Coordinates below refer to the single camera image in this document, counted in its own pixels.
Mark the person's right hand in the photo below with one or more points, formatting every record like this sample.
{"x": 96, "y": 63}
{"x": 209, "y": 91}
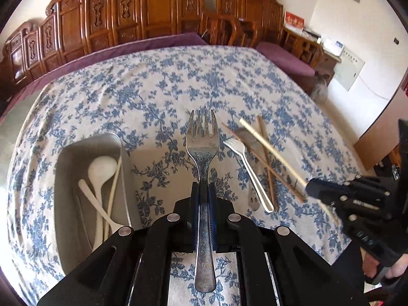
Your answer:
{"x": 400, "y": 267}

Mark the white plastic fork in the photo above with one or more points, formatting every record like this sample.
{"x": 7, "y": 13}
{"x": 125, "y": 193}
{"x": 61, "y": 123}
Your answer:
{"x": 237, "y": 148}

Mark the grey metal tin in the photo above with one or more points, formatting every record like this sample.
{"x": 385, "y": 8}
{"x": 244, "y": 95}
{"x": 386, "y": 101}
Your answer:
{"x": 70, "y": 178}

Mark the white plastic spoon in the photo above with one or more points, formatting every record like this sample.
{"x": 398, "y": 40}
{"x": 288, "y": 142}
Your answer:
{"x": 92, "y": 197}

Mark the light bamboo chopstick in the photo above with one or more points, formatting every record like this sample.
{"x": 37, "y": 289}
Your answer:
{"x": 271, "y": 151}

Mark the grey fluffy duster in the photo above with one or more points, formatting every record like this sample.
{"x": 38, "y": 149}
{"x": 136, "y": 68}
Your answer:
{"x": 319, "y": 89}

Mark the blue floral tablecloth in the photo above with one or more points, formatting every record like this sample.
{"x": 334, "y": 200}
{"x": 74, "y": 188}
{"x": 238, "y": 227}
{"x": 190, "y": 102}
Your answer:
{"x": 159, "y": 79}

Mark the purple armchair cushion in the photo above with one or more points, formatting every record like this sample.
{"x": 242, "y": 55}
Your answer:
{"x": 287, "y": 57}

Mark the carved wooden sofa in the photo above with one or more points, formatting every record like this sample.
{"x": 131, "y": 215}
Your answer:
{"x": 95, "y": 12}

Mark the white electric panel box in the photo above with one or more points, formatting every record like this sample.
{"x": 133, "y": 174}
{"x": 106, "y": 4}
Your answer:
{"x": 349, "y": 68}

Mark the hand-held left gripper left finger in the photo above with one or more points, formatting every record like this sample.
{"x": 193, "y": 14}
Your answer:
{"x": 196, "y": 204}

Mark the cream plastic chopstick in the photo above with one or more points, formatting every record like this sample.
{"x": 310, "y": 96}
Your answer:
{"x": 115, "y": 185}

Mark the wooden side table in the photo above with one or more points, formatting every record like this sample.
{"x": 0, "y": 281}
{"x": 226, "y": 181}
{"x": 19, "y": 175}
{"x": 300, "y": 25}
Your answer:
{"x": 328, "y": 62}

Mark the metal spoon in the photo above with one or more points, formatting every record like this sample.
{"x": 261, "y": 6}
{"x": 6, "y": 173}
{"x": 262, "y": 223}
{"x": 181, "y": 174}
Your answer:
{"x": 254, "y": 200}

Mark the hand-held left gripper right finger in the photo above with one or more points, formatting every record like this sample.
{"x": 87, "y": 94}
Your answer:
{"x": 213, "y": 204}

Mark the carved wooden armchair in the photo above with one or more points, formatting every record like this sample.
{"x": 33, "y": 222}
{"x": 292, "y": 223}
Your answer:
{"x": 248, "y": 6}

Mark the metal fork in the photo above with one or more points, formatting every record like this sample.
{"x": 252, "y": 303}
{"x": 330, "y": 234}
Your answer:
{"x": 202, "y": 153}

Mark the white desk phone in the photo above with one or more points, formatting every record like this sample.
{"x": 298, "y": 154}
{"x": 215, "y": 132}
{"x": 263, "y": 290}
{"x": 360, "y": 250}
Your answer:
{"x": 334, "y": 46}

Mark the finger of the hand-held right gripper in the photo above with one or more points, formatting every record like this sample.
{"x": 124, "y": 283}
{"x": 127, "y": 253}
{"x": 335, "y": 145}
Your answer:
{"x": 360, "y": 216}
{"x": 325, "y": 188}

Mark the brown wooden chopstick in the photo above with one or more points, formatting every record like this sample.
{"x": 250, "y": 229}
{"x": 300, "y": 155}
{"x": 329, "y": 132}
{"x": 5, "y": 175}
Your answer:
{"x": 271, "y": 185}
{"x": 255, "y": 156}

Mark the white soup spoon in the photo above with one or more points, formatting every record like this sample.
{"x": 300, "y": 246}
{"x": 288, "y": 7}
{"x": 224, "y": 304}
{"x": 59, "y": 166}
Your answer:
{"x": 102, "y": 169}

